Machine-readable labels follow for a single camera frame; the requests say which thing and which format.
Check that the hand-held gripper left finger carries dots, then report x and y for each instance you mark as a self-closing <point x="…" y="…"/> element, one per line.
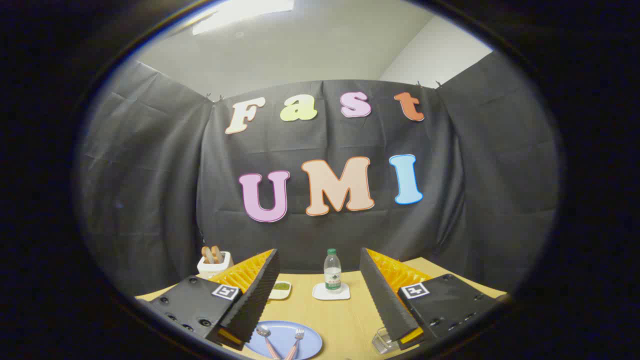
<point x="255" y="295"/>

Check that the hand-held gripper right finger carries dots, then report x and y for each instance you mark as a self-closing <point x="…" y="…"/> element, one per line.
<point x="382" y="295"/>

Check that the small white dish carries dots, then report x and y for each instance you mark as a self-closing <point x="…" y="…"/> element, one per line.
<point x="281" y="289"/>

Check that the clear plastic box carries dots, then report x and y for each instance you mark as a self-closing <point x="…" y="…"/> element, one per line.
<point x="384" y="341"/>

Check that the white utensil holder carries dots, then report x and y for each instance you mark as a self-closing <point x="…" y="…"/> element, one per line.
<point x="212" y="267"/>

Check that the white square coaster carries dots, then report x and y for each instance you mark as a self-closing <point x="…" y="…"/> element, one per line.
<point x="331" y="293"/>

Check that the clear plastic water bottle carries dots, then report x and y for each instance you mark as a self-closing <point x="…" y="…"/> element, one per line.
<point x="332" y="272"/>

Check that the blue round plate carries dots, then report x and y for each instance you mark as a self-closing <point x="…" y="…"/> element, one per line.
<point x="306" y="340"/>

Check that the black backdrop cloth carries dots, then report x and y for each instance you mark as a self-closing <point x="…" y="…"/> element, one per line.
<point x="150" y="200"/>

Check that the ceiling light panel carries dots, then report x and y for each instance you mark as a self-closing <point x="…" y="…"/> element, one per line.
<point x="240" y="12"/>

